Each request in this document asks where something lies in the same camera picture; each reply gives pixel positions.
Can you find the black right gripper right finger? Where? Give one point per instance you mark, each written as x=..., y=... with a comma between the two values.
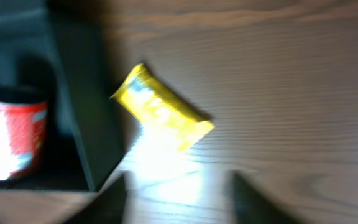
x=251, y=206

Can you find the black gift box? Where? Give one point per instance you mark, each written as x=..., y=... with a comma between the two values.
x=53, y=51

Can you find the yellow snack bar wrapper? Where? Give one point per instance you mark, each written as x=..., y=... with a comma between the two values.
x=155, y=106

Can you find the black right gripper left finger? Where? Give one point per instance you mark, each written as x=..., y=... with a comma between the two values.
x=107, y=208

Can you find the red soda can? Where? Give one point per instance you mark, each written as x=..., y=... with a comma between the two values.
x=22, y=135

